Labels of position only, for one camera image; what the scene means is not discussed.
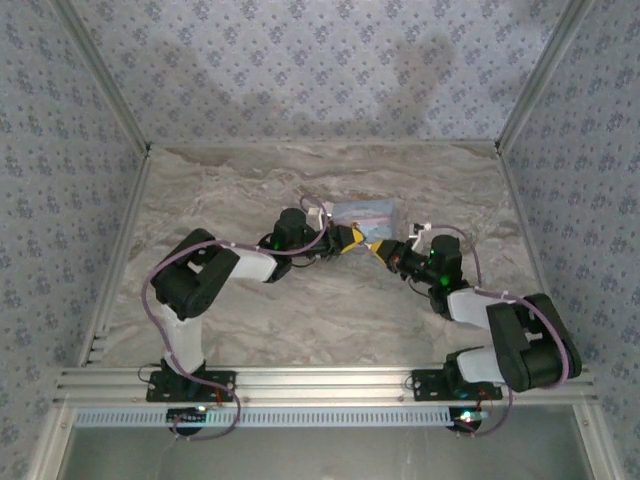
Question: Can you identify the clear plastic zip bag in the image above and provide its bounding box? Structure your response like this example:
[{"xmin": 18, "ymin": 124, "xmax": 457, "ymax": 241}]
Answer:
[{"xmin": 330, "ymin": 198, "xmax": 400, "ymax": 251}]

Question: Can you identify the black controller board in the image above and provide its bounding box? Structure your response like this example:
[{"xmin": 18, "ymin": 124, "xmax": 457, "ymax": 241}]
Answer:
[
  {"xmin": 166, "ymin": 406, "xmax": 209, "ymax": 431},
  {"xmin": 448, "ymin": 407, "xmax": 489, "ymax": 435}
]

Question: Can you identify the grey metal panel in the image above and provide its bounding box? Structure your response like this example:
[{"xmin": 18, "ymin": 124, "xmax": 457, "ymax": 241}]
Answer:
[{"xmin": 64, "ymin": 424, "xmax": 596, "ymax": 480}]

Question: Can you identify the aluminium table side rail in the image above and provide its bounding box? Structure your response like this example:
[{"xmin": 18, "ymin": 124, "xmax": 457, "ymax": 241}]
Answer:
[
  {"xmin": 77, "ymin": 147, "xmax": 154, "ymax": 369},
  {"xmin": 494, "ymin": 147, "xmax": 557, "ymax": 304}
]

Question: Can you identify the aluminium table end rail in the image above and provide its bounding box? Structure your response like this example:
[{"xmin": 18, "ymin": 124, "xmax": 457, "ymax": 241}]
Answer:
[{"xmin": 148, "ymin": 140, "xmax": 502, "ymax": 150}]

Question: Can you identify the long aluminium frame rail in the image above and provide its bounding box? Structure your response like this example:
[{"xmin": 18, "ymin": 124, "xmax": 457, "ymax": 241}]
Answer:
[{"xmin": 53, "ymin": 366, "xmax": 599, "ymax": 405}]

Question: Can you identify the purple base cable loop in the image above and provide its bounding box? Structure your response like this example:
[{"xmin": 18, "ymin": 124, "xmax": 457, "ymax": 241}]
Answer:
[
  {"xmin": 455, "ymin": 387, "xmax": 515, "ymax": 439},
  {"xmin": 169, "ymin": 384, "xmax": 243, "ymax": 442}
]

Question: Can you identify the white slotted cable duct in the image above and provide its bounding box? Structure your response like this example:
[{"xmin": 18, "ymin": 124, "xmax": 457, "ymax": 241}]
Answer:
[{"xmin": 69, "ymin": 405, "xmax": 453, "ymax": 430}]

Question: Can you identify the aluminium corner post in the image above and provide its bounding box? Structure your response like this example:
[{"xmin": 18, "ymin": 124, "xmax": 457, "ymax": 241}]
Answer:
[
  {"xmin": 494, "ymin": 0, "xmax": 599, "ymax": 154},
  {"xmin": 49, "ymin": 0, "xmax": 154, "ymax": 154}
]

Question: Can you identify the aluminium lower frame rail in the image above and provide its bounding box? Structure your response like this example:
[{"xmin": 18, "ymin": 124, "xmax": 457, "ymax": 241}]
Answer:
[
  {"xmin": 27, "ymin": 403, "xmax": 76, "ymax": 480},
  {"xmin": 572, "ymin": 403, "xmax": 624, "ymax": 480}
]

